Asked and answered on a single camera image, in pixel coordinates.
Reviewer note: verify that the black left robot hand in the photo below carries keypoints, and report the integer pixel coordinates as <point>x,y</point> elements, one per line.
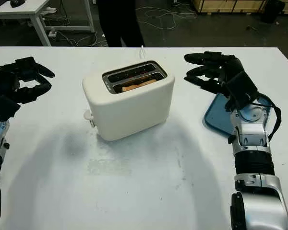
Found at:
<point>4,79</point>

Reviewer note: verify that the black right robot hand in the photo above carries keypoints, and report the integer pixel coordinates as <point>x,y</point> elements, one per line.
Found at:
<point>230,67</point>

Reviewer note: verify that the golden toast slice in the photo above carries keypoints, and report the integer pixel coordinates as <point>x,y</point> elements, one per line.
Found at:
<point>139,85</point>

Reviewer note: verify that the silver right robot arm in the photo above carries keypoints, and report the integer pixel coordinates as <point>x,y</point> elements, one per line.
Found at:
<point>252,129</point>

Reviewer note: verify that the white two-slot toaster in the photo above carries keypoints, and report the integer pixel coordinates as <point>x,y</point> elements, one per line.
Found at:
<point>129,107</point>

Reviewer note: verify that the person in cream sweater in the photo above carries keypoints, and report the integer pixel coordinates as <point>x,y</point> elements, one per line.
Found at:
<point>117,24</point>

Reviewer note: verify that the blue plastic tray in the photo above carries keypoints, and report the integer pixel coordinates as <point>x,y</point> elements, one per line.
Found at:
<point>216,115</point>

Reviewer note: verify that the white power strip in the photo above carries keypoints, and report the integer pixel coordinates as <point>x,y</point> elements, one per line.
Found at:
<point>52,33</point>

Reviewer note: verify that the black bin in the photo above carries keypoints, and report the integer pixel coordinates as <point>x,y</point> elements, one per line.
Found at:
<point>274,10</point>

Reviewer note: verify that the white desk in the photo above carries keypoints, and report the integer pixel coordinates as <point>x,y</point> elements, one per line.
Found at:
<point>14,7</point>

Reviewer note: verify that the black object on desk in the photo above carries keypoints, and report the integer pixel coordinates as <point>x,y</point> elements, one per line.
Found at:
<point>16,3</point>

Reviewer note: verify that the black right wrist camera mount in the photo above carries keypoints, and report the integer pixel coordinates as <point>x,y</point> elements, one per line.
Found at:
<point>241,88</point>

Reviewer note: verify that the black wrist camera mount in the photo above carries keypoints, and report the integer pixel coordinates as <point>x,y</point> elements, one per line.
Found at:
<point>241,88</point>
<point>4,107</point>

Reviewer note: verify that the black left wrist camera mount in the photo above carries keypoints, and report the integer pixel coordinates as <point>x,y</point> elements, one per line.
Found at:
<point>4,107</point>

